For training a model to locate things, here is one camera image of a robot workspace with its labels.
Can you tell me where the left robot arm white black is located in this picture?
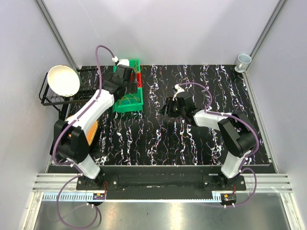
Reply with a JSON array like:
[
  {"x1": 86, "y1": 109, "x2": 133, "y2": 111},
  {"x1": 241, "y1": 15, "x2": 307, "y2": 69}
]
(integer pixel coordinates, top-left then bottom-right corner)
[{"x1": 52, "y1": 64, "x2": 135, "y2": 190}]

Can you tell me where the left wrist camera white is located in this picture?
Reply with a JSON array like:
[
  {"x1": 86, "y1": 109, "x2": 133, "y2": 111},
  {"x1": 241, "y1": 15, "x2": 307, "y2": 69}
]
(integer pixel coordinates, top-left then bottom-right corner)
[{"x1": 112, "y1": 56, "x2": 130, "y2": 67}]

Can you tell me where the yellow cable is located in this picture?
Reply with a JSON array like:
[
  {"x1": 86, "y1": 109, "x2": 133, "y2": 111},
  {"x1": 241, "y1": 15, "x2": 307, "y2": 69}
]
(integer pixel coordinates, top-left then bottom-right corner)
[{"x1": 118, "y1": 93, "x2": 142, "y2": 105}]

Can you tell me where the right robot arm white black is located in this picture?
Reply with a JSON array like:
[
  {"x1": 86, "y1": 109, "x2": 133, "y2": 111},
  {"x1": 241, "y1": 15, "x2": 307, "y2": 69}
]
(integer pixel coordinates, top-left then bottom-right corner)
[{"x1": 159, "y1": 92, "x2": 260, "y2": 190}]

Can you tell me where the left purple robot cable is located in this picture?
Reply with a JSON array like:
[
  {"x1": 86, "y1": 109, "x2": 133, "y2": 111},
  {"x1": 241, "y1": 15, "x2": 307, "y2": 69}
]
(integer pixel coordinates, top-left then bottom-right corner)
[{"x1": 52, "y1": 45, "x2": 118, "y2": 228}]

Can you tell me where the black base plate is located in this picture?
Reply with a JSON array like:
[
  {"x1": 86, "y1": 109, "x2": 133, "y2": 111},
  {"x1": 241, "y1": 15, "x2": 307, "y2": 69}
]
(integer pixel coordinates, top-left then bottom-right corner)
[{"x1": 76, "y1": 166, "x2": 247, "y2": 202}]

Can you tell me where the near green storage bin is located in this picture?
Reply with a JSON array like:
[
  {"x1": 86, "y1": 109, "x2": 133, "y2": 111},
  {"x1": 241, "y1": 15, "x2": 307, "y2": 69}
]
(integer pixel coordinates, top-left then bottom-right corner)
[{"x1": 113, "y1": 88, "x2": 143, "y2": 113}]

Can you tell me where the red storage bin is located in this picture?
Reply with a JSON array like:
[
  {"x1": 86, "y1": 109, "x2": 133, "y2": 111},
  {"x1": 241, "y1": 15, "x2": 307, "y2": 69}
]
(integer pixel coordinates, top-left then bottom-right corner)
[{"x1": 130, "y1": 72, "x2": 142, "y2": 88}]

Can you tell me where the green storage bin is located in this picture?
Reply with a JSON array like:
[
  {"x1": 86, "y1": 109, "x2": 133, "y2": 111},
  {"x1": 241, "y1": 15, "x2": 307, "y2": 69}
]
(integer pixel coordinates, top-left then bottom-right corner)
[
  {"x1": 128, "y1": 57, "x2": 141, "y2": 72},
  {"x1": 113, "y1": 88, "x2": 143, "y2": 113}
]

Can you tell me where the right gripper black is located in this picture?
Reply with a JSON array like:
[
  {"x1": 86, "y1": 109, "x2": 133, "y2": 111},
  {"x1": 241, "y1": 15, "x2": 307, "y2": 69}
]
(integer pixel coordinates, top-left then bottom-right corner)
[{"x1": 158, "y1": 97, "x2": 185, "y2": 118}]

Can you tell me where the black wire dish rack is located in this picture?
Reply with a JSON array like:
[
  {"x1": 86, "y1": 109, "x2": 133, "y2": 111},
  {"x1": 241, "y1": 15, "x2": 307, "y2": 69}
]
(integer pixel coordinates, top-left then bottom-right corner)
[{"x1": 38, "y1": 66, "x2": 111, "y2": 159}]

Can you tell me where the orange woven basket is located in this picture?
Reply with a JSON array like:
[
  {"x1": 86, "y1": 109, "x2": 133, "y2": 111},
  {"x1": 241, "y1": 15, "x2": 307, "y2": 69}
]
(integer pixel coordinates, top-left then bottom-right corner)
[{"x1": 66, "y1": 115, "x2": 99, "y2": 146}]

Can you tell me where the far green storage bin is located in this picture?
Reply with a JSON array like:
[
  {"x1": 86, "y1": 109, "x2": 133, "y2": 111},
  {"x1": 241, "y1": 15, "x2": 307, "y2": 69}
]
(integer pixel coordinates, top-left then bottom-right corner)
[{"x1": 128, "y1": 57, "x2": 141, "y2": 72}]

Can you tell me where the white mug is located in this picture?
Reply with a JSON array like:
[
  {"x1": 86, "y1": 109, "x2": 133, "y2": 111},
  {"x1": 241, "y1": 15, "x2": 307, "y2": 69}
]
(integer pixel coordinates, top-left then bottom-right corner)
[{"x1": 235, "y1": 54, "x2": 252, "y2": 73}]

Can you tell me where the white bowl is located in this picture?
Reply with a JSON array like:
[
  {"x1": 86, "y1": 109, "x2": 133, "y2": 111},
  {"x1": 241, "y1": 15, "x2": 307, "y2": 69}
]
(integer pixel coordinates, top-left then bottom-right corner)
[{"x1": 47, "y1": 65, "x2": 80, "y2": 97}]

